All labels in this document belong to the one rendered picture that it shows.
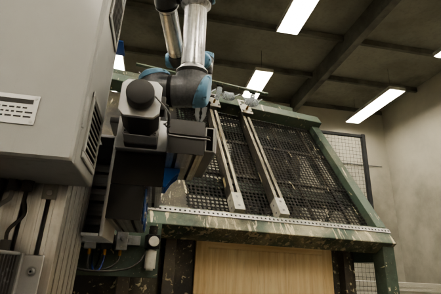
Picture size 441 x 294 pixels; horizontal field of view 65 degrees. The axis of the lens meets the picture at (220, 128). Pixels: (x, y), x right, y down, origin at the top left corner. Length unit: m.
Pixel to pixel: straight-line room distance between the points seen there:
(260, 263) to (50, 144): 1.73
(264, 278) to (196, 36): 1.45
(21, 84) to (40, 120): 0.07
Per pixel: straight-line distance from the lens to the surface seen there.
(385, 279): 2.42
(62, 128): 0.60
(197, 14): 1.34
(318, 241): 2.12
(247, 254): 2.14
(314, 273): 2.36
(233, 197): 1.97
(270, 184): 2.18
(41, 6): 0.74
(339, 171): 2.77
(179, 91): 1.20
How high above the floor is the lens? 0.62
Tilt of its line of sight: 22 degrees up
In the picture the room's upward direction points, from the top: 3 degrees clockwise
